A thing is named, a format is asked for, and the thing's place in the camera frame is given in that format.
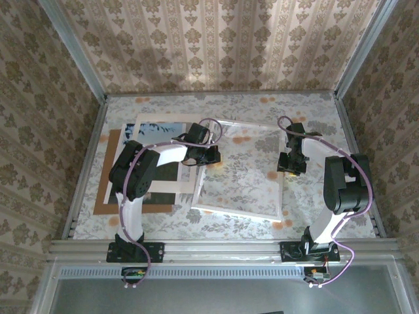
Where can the white mat board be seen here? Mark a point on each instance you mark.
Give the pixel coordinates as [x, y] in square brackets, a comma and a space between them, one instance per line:
[170, 188]

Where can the white picture frame with glass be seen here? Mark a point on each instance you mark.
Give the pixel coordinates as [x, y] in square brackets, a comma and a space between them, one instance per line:
[242, 186]

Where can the landscape photo print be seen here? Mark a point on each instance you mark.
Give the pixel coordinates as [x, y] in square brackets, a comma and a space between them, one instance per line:
[157, 131]

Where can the brown backing board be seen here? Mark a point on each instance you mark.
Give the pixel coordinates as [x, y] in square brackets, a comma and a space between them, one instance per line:
[154, 209]

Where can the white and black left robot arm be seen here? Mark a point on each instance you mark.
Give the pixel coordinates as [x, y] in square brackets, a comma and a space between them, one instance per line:
[131, 222]

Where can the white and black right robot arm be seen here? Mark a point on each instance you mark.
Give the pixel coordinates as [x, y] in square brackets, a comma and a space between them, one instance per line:
[347, 193]

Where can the black right connector box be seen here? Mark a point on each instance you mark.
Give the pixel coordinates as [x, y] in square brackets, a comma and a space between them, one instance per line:
[316, 274]

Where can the black connector box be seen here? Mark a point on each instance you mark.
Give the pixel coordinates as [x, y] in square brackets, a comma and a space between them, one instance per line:
[316, 274]
[132, 274]

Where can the black left connector box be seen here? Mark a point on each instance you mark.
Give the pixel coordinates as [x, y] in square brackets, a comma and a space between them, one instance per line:
[132, 274]

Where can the grey metal panel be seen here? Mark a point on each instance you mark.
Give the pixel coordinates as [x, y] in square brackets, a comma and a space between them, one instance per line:
[212, 297]

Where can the aluminium table side rail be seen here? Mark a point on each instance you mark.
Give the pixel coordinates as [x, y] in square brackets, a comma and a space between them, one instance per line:
[349, 131]
[95, 131]

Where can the thin aluminium table end rail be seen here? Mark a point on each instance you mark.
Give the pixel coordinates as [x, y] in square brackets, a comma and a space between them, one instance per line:
[222, 92]

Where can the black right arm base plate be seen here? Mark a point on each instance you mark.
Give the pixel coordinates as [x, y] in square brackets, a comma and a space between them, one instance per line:
[284, 258]

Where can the long aluminium mounting rail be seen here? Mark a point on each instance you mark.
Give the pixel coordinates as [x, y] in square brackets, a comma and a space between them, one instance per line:
[222, 250]

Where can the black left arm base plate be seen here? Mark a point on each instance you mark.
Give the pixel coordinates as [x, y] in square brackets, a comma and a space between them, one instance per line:
[152, 256]

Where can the aluminium corner post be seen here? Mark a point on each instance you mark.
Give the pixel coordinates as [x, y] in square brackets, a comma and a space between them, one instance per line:
[73, 49]
[361, 49]

